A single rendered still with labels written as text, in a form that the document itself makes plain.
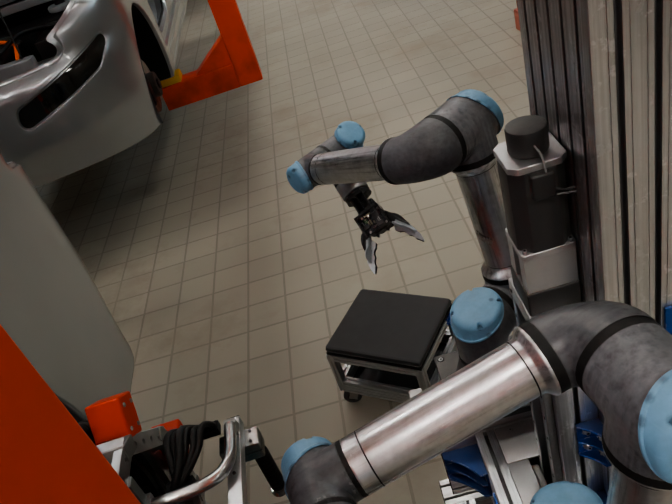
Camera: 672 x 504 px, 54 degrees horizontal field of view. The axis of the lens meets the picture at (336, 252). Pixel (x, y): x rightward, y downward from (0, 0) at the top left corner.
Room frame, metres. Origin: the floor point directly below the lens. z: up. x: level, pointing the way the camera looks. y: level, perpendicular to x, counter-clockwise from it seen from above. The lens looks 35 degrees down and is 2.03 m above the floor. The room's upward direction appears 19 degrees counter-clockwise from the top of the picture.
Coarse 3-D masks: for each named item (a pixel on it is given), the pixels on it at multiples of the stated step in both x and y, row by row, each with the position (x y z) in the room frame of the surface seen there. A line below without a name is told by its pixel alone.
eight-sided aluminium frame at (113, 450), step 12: (144, 432) 1.03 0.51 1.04; (156, 432) 1.07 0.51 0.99; (108, 444) 0.95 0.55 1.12; (120, 444) 0.94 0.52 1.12; (132, 444) 0.96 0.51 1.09; (144, 444) 1.00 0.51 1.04; (156, 444) 1.04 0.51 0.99; (108, 456) 0.93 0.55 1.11; (120, 456) 0.91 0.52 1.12; (144, 456) 1.08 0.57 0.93; (156, 456) 1.09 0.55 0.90; (120, 468) 0.88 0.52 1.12; (156, 468) 1.08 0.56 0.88; (168, 468) 1.11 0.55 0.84; (168, 480) 1.08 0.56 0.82; (204, 492) 1.10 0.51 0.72
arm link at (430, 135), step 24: (432, 120) 1.14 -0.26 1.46; (384, 144) 1.17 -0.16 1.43; (408, 144) 1.12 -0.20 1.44; (432, 144) 1.09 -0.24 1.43; (456, 144) 1.09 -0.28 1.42; (288, 168) 1.42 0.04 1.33; (312, 168) 1.37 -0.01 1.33; (336, 168) 1.29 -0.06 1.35; (360, 168) 1.22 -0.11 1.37; (384, 168) 1.14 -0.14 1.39; (408, 168) 1.10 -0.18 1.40; (432, 168) 1.09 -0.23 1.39
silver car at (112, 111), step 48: (0, 0) 6.75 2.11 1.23; (48, 0) 4.33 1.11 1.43; (96, 0) 3.61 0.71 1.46; (144, 0) 4.43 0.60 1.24; (0, 48) 3.89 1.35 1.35; (48, 48) 3.72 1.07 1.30; (96, 48) 3.46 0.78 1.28; (144, 48) 4.43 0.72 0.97; (0, 96) 3.25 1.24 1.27; (48, 96) 3.26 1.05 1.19; (96, 96) 3.35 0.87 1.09; (144, 96) 3.57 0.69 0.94; (0, 144) 3.19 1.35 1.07; (48, 144) 3.22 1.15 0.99; (96, 144) 3.31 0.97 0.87
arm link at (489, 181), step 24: (456, 96) 1.20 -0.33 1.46; (480, 96) 1.18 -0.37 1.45; (456, 120) 1.13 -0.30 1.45; (480, 120) 1.14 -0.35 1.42; (480, 144) 1.13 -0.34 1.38; (456, 168) 1.14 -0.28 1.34; (480, 168) 1.12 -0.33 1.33; (480, 192) 1.13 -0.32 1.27; (480, 216) 1.13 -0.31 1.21; (504, 216) 1.12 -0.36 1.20; (480, 240) 1.14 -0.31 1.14; (504, 240) 1.11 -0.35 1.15; (504, 264) 1.11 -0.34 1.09; (504, 288) 1.09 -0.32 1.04
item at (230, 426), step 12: (228, 420) 1.02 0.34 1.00; (228, 432) 0.98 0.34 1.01; (228, 444) 0.95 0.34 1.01; (228, 456) 0.92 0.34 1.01; (228, 468) 0.90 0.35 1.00; (132, 480) 0.88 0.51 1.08; (204, 480) 0.88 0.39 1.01; (216, 480) 0.88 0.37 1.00; (132, 492) 0.87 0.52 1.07; (168, 492) 0.88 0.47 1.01; (180, 492) 0.87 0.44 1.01; (192, 492) 0.87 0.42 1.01
